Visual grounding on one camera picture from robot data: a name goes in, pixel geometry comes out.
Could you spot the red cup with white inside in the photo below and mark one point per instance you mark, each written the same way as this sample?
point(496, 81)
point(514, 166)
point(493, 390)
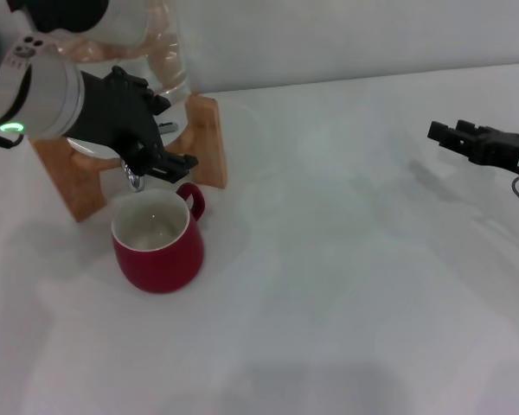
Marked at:
point(164, 268)

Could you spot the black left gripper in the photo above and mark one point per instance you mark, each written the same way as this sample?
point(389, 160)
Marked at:
point(112, 112)

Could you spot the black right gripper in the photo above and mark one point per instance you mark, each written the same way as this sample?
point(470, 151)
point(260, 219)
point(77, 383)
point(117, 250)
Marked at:
point(506, 151)

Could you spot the wooden dispenser stand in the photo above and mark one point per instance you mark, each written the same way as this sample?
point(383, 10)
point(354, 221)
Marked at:
point(207, 138)

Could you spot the clear glass water dispenser jar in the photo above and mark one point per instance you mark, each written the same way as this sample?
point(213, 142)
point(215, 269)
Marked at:
point(173, 52)

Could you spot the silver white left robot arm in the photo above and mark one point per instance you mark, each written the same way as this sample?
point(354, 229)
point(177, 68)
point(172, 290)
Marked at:
point(34, 91)

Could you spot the chrome faucet tap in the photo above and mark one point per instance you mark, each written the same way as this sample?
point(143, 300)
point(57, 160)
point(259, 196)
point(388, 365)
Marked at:
point(135, 181)

